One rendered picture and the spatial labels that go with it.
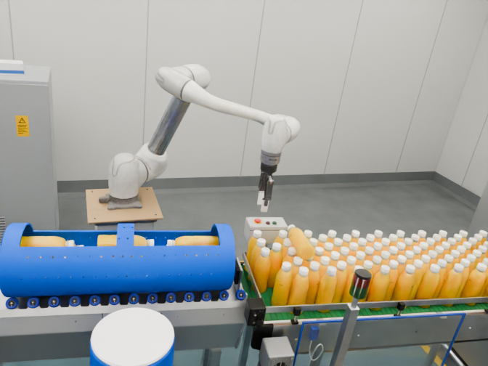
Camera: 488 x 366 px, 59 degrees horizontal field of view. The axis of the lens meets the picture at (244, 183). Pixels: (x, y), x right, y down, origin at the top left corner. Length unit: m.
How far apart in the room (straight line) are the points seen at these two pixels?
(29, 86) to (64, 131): 1.47
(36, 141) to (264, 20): 2.59
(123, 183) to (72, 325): 0.79
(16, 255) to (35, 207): 1.73
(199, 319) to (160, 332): 0.35
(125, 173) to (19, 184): 1.24
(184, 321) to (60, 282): 0.53
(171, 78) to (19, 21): 2.51
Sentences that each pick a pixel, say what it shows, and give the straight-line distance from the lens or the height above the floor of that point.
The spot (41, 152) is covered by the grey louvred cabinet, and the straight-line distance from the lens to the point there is 3.30.
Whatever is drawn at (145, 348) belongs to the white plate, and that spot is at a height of 1.04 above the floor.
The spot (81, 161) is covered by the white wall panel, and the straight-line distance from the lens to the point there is 4.69.
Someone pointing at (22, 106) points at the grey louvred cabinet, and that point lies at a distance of 3.20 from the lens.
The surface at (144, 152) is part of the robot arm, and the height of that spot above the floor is 1.28.
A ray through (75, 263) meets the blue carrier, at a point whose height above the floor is 1.16.
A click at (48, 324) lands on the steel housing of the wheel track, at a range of 1.93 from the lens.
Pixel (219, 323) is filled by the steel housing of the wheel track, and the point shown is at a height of 0.84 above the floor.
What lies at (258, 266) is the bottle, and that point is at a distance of 1.97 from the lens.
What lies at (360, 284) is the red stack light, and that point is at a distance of 1.69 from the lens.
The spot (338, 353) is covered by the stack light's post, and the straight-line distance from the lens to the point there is 1.92.
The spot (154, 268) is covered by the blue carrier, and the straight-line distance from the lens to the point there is 1.74.
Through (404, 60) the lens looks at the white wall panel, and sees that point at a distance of 5.75.
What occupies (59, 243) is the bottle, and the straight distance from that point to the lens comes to 1.88.
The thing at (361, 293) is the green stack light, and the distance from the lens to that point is 1.72.
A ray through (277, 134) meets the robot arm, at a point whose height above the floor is 1.63.
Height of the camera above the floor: 2.16
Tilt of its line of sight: 24 degrees down
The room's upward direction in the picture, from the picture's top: 8 degrees clockwise
